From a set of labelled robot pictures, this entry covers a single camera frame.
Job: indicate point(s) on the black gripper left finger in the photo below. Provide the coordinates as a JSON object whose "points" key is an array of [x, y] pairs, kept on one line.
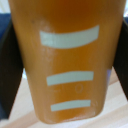
{"points": [[8, 73]]}

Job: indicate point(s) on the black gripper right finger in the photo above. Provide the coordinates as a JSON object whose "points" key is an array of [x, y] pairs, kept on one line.
{"points": [[122, 63]]}

